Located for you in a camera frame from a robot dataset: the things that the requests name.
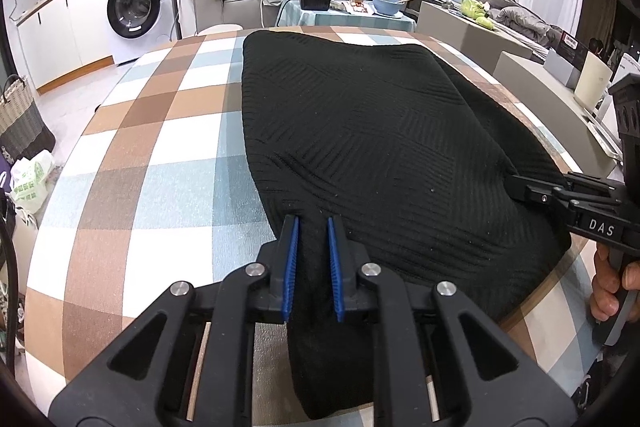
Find checkered tablecloth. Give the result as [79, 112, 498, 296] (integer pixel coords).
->
[25, 24, 616, 427]

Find blue bowl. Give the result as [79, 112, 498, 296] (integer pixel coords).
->
[371, 0, 407, 18]

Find grey blanket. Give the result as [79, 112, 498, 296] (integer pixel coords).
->
[487, 0, 563, 50]

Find black cable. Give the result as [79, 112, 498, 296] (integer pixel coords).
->
[0, 192, 23, 373]

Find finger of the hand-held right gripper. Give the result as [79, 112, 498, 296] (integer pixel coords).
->
[506, 174, 581, 208]
[564, 171, 628, 200]

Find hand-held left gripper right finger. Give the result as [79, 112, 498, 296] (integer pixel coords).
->
[326, 216, 578, 427]

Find green plush toy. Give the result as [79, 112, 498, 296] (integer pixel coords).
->
[459, 0, 493, 28]

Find black and red box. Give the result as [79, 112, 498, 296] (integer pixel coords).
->
[555, 29, 593, 70]

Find cream cylinder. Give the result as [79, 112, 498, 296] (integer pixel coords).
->
[574, 52, 613, 110]

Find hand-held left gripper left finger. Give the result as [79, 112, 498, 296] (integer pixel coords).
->
[47, 214, 301, 427]

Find white kitchen counter cabinets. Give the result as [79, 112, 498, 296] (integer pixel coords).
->
[15, 0, 116, 95]

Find small green checkered table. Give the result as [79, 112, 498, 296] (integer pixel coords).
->
[275, 0, 417, 32]

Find black knit sweater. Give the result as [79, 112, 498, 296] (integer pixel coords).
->
[241, 29, 573, 420]

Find beige low cabinet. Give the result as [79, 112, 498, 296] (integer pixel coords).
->
[492, 51, 621, 180]
[416, 0, 546, 68]

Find woven laundry basket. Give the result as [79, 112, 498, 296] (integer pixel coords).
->
[0, 74, 57, 162]

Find white washing machine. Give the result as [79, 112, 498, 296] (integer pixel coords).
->
[95, 0, 176, 66]

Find person's right hand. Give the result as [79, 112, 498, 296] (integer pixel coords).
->
[589, 243, 640, 323]

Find grey box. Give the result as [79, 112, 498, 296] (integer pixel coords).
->
[542, 48, 583, 88]

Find white plastic bag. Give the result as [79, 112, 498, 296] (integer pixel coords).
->
[10, 149, 56, 215]

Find white tray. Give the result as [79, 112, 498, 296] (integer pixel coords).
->
[582, 107, 626, 158]

